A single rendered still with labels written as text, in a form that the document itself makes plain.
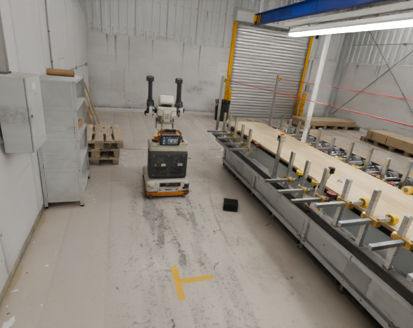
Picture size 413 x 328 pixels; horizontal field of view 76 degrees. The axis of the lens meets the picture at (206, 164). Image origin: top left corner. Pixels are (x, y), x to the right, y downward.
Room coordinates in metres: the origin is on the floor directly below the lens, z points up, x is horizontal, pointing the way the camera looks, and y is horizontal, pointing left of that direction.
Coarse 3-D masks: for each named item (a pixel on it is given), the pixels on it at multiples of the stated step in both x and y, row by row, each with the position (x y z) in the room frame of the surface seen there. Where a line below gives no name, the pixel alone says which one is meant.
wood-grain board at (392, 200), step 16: (240, 128) 4.48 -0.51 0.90; (256, 128) 4.61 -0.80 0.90; (272, 128) 4.76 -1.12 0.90; (272, 144) 3.65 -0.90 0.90; (288, 144) 3.75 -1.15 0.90; (304, 144) 3.85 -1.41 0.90; (288, 160) 3.03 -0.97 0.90; (304, 160) 3.09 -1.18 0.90; (320, 160) 3.17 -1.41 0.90; (336, 160) 3.24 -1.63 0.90; (320, 176) 2.60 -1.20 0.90; (336, 176) 2.65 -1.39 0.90; (352, 176) 2.71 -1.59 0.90; (368, 176) 2.76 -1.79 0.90; (336, 192) 2.24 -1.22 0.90; (352, 192) 2.28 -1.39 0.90; (368, 192) 2.32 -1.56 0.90; (384, 192) 2.37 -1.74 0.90; (400, 192) 2.41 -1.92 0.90; (384, 208) 2.02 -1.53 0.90; (400, 208) 2.05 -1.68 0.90; (384, 224) 1.77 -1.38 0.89; (400, 224) 1.78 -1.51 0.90
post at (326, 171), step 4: (324, 168) 2.22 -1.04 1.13; (328, 168) 2.21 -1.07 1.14; (324, 172) 2.21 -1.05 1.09; (328, 172) 2.20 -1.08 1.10; (324, 176) 2.20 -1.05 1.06; (324, 180) 2.20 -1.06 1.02; (320, 184) 2.22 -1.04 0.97; (324, 184) 2.20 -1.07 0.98; (320, 188) 2.21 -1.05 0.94; (324, 188) 2.21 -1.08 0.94; (320, 192) 2.20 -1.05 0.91
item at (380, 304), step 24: (240, 168) 4.25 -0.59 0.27; (264, 192) 3.45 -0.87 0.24; (312, 192) 2.58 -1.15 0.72; (288, 216) 2.89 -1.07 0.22; (360, 216) 2.01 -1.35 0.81; (312, 240) 2.45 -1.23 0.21; (384, 240) 1.77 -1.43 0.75; (336, 264) 2.11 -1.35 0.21; (408, 264) 1.57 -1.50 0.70; (360, 288) 1.83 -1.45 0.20; (384, 312) 1.61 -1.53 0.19; (408, 312) 1.48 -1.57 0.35
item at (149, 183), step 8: (144, 168) 3.80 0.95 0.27; (144, 176) 3.61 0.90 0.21; (144, 184) 3.56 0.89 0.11; (152, 184) 3.32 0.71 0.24; (184, 184) 3.49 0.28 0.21; (152, 192) 3.33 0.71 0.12; (160, 192) 3.36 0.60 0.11; (168, 192) 3.40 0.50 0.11; (176, 192) 3.43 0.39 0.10; (184, 192) 3.47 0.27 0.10
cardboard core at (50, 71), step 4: (48, 68) 3.36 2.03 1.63; (52, 68) 3.38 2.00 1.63; (48, 72) 3.33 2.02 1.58; (52, 72) 3.35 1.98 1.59; (56, 72) 3.36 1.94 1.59; (60, 72) 3.37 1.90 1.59; (64, 72) 3.39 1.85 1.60; (68, 72) 3.41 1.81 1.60; (72, 72) 3.42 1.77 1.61; (68, 76) 3.42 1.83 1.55; (72, 76) 3.43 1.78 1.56
